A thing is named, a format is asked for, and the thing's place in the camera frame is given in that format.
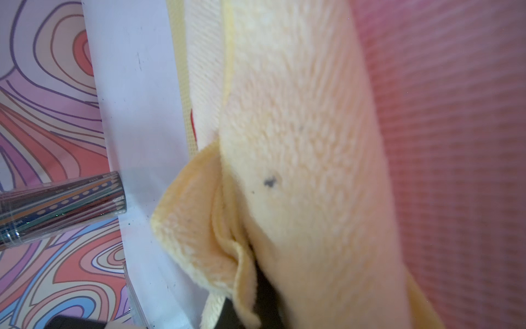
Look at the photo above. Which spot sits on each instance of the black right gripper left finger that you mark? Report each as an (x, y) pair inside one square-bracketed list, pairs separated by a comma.
[(228, 319)]

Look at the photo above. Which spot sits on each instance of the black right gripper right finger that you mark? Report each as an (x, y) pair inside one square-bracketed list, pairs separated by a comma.
[(267, 303)]

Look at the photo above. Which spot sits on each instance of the yellow microfiber cloth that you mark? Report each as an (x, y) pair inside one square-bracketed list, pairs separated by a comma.
[(290, 172)]

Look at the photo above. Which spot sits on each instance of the pale yellow document bag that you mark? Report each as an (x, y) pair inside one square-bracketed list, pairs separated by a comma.
[(178, 31)]

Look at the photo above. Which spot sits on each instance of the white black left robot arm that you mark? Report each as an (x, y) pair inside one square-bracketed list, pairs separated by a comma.
[(67, 322)]

